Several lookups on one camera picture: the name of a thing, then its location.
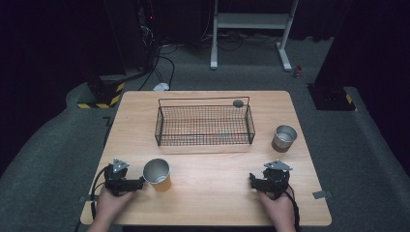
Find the person's left hand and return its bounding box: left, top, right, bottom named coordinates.
left=95, top=188, right=139, bottom=226

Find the right hand-held gripper cable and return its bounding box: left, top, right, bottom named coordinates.
left=283, top=184, right=302, bottom=232

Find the left hand-held gripper cable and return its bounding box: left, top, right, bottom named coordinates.
left=89, top=164, right=112, bottom=221

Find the dark equipment rack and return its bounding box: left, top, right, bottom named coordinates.
left=136, top=0, right=161, bottom=73

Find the grey tape piece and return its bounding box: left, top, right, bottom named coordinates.
left=311, top=189, right=334, bottom=200

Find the yellow metal-lined cup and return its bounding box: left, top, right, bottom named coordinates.
left=142, top=158, right=172, bottom=193

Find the black yellow striped base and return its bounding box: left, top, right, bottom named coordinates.
left=76, top=74, right=126, bottom=110
left=307, top=83, right=358, bottom=112

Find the hand-held gripper cable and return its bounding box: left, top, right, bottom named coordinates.
left=283, top=184, right=302, bottom=232
left=89, top=164, right=112, bottom=221

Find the brown-based metal cup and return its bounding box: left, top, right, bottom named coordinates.
left=271, top=124, right=298, bottom=154

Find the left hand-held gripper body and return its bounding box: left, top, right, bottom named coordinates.
left=103, top=158, right=133, bottom=197

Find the black wire basket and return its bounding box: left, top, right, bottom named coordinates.
left=154, top=96, right=256, bottom=147

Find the black floor cable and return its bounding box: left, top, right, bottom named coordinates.
left=137, top=43, right=179, bottom=92

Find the white metal stand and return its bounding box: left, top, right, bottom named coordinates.
left=210, top=0, right=300, bottom=73

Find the bundle of floor cables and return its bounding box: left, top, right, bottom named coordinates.
left=199, top=28, right=282, bottom=52

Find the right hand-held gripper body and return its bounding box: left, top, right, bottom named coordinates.
left=262, top=159, right=294, bottom=200

